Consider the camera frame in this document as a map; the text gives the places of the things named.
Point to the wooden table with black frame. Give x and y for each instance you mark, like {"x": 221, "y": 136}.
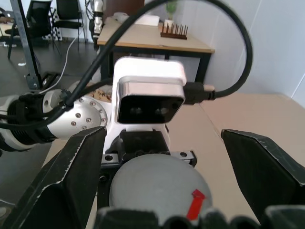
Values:
{"x": 145, "y": 35}

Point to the green plant in white pot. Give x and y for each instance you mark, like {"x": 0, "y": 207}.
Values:
{"x": 170, "y": 12}

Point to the brown wooden peg rack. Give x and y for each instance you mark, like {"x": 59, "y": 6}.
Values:
{"x": 175, "y": 33}

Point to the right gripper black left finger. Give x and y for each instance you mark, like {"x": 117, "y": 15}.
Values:
{"x": 64, "y": 181}

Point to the grey jar lid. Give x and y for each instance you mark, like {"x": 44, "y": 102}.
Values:
{"x": 155, "y": 183}

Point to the white flat box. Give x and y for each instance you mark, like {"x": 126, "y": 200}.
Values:
{"x": 147, "y": 20}

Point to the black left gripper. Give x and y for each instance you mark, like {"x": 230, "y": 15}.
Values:
{"x": 143, "y": 143}

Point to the grey metal frame post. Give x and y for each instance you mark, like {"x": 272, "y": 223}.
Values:
{"x": 26, "y": 43}

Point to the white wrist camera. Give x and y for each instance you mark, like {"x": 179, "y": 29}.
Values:
{"x": 147, "y": 74}

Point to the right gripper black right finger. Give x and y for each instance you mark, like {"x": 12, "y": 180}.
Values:
{"x": 264, "y": 167}

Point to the black office chair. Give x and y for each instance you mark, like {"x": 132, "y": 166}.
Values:
{"x": 69, "y": 16}
{"x": 38, "y": 19}

